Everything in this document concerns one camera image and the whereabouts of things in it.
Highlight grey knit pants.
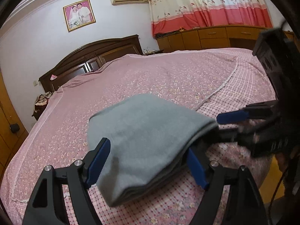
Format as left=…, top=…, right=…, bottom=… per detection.
left=87, top=94, right=218, bottom=207

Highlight framed wedding photo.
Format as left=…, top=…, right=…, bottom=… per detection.
left=63, top=0, right=96, bottom=32

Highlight low wooden cabinet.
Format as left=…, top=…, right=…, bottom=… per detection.
left=155, top=24, right=296, bottom=53

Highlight pink floral bedspread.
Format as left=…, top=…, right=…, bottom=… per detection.
left=1, top=48, right=276, bottom=224

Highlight cream and red curtain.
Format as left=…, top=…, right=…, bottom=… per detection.
left=148, top=0, right=273, bottom=36

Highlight small black hanging bag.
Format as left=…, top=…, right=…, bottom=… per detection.
left=10, top=123, right=20, bottom=134

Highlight dark wooden headboard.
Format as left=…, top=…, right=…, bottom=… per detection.
left=39, top=34, right=142, bottom=92

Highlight clothes pile on nightstand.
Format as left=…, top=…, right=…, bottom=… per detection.
left=34, top=91, right=53, bottom=113

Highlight pink item on headboard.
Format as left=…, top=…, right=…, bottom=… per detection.
left=50, top=75, right=57, bottom=80

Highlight wooden wardrobe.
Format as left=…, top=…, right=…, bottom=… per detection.
left=0, top=74, right=29, bottom=181

